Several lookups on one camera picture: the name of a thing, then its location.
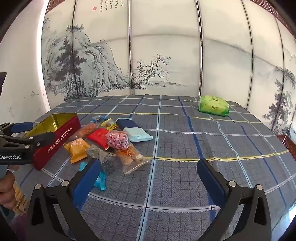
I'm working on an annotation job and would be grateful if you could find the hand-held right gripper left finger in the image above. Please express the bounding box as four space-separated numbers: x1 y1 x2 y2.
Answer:
28 158 102 241

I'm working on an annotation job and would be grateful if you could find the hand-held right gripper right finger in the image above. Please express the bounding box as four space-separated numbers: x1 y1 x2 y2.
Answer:
196 159 272 241

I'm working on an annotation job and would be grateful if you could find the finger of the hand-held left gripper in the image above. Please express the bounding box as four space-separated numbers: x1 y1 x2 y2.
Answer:
0 121 33 138
0 131 55 150

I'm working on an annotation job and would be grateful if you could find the red metal tin box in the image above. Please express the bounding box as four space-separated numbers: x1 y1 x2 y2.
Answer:
23 113 81 171

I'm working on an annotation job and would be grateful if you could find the small bright blue packet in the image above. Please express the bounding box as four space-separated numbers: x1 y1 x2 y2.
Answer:
78 162 107 191

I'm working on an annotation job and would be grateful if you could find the dark clear-wrapped snack packet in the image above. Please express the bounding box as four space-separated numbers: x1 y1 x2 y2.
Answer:
85 144 116 176

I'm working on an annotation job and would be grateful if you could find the orange snack packet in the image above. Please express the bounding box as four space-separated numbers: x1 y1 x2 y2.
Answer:
64 138 90 164

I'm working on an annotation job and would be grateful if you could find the clear packet of orange crackers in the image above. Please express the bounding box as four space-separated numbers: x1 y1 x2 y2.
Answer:
74 123 101 141

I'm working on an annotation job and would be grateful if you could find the red snack packet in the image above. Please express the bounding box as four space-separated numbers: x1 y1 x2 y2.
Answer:
87 128 112 150

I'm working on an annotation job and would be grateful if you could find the clear fried twist packet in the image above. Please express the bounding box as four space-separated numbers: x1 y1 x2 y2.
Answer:
114 147 151 175

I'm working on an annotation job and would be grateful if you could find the pink patterned snack packet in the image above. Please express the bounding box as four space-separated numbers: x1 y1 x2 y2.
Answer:
105 130 133 150

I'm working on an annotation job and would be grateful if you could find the clear candy with blue ends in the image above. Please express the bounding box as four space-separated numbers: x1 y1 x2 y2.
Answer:
90 115 107 124

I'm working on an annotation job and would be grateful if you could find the navy and pale blue packet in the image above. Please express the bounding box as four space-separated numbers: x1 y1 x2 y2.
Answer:
116 118 153 143

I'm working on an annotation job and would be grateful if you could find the person's left hand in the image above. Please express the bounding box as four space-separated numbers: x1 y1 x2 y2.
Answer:
0 165 16 195

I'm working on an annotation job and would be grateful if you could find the blue plaid tablecloth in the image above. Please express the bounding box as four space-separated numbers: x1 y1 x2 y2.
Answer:
14 95 296 241

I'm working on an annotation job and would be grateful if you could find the green tissue pack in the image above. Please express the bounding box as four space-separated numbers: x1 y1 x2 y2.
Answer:
198 95 230 117

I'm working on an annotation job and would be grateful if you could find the ink landscape folding screen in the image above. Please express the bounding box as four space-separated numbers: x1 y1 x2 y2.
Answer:
41 0 296 139

